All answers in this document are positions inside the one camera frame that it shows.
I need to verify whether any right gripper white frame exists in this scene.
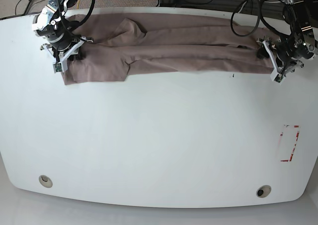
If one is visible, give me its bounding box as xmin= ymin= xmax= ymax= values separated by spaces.
xmin=40 ymin=36 xmax=94 ymax=64

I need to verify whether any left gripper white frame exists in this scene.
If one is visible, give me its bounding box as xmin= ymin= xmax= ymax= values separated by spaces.
xmin=256 ymin=38 xmax=304 ymax=77

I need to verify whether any mauve t-shirt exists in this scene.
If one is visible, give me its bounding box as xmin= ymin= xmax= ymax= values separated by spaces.
xmin=62 ymin=13 xmax=277 ymax=84

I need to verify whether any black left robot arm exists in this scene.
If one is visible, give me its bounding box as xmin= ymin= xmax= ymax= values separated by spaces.
xmin=257 ymin=0 xmax=318 ymax=83

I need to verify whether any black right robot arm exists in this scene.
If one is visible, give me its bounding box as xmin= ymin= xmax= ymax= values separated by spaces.
xmin=32 ymin=0 xmax=95 ymax=72

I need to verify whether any red tape rectangle marking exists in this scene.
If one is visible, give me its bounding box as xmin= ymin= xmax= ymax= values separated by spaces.
xmin=277 ymin=125 xmax=300 ymax=162

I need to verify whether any left table grommet hole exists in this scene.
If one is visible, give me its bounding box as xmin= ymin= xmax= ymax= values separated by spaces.
xmin=39 ymin=175 xmax=53 ymax=188

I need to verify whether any table grommet hole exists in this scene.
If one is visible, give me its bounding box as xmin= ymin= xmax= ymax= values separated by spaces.
xmin=39 ymin=175 xmax=53 ymax=188
xmin=256 ymin=185 xmax=271 ymax=198

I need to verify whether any right table grommet hole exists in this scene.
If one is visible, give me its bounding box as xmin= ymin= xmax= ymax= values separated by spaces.
xmin=256 ymin=185 xmax=271 ymax=198

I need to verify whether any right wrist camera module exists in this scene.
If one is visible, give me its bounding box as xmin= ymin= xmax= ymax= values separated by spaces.
xmin=53 ymin=61 xmax=68 ymax=73

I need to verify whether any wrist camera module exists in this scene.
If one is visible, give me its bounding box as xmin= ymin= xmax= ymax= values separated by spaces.
xmin=53 ymin=61 xmax=68 ymax=73
xmin=270 ymin=72 xmax=286 ymax=84

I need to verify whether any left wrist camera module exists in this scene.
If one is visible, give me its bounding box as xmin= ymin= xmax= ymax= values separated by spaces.
xmin=270 ymin=72 xmax=286 ymax=84

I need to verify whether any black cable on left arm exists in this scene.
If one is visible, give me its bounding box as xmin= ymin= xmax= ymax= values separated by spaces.
xmin=230 ymin=0 xmax=294 ymax=38

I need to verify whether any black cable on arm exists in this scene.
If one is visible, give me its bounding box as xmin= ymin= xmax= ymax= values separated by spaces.
xmin=230 ymin=0 xmax=294 ymax=38
xmin=69 ymin=0 xmax=96 ymax=32

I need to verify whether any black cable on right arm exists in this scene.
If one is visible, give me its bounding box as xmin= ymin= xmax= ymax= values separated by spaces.
xmin=69 ymin=0 xmax=96 ymax=32

